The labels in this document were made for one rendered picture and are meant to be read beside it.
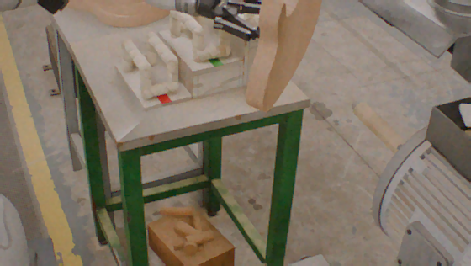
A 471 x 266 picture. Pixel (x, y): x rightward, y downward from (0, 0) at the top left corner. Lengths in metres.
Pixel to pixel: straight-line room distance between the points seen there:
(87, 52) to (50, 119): 1.40
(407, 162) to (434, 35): 0.21
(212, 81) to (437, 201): 1.03
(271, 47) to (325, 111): 2.17
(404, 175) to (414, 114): 2.66
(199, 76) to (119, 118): 0.25
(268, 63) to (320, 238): 1.47
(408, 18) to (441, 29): 0.07
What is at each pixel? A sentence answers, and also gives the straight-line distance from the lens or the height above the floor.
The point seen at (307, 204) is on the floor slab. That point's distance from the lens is 2.94.
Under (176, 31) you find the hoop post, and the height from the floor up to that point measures 1.05.
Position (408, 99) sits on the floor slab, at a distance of 3.81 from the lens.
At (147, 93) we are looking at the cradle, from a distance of 1.83.
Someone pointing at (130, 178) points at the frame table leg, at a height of 0.80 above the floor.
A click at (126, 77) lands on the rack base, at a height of 0.94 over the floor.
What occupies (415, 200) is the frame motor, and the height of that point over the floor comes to 1.30.
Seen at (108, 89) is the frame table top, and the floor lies 0.93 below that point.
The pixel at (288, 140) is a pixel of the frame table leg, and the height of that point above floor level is 0.79.
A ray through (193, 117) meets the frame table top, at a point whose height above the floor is 0.93.
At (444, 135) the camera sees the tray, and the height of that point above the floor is 1.41.
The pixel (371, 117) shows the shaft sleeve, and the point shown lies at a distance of 1.25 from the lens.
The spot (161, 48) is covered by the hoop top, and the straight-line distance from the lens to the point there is 1.89.
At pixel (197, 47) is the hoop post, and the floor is 1.07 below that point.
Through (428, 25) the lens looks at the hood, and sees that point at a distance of 1.04.
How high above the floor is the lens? 1.94
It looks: 35 degrees down
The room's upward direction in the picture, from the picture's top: 3 degrees clockwise
